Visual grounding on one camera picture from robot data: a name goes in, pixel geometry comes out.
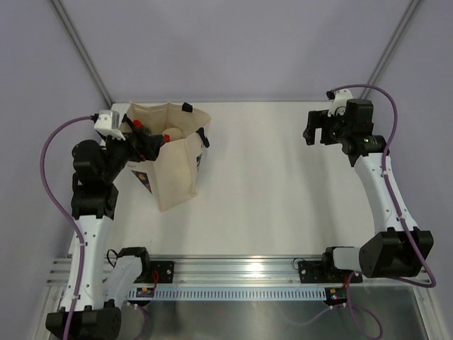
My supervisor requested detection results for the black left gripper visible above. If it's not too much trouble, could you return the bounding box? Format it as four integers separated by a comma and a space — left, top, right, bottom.
101, 127, 163, 183

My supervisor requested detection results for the red dish soap bottle back-label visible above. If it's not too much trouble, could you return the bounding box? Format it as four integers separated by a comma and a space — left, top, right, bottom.
133, 120, 152, 136

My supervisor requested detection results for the beige pump lotion bottle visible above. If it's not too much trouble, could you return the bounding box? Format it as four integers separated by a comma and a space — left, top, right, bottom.
162, 127, 184, 142

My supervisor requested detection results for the cream canvas tote bag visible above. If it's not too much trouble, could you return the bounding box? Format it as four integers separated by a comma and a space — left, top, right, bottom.
126, 103, 212, 211

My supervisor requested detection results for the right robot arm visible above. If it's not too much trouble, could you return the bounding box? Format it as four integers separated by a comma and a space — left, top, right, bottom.
302, 99, 434, 282

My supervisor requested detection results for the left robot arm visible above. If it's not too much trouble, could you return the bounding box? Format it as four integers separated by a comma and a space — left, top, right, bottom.
45, 110, 164, 339

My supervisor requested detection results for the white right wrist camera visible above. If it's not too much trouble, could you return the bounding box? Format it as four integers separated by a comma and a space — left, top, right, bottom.
326, 89, 352, 117

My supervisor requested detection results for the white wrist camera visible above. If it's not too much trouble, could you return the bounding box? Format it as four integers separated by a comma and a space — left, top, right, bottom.
326, 89, 352, 117
94, 110, 125, 140

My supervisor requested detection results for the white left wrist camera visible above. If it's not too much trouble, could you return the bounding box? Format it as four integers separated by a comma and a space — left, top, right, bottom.
94, 110, 125, 140

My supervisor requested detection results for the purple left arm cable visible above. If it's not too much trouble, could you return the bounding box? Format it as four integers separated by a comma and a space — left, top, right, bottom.
41, 113, 98, 340

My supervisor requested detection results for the aluminium mounting rail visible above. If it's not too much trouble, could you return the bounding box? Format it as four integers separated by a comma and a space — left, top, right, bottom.
45, 256, 431, 288

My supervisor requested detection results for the aluminium frame post right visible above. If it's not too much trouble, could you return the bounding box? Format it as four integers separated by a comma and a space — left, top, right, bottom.
367, 0, 424, 86

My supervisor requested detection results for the aluminium frame post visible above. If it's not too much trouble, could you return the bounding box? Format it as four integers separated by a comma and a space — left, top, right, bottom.
49, 0, 114, 108
367, 0, 424, 86

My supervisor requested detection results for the aluminium frame post left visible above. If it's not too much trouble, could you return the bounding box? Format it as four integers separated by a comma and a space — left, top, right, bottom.
49, 0, 114, 108

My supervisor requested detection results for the white slotted cable duct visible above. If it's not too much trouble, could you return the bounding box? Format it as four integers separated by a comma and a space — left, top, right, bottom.
127, 287, 326, 302

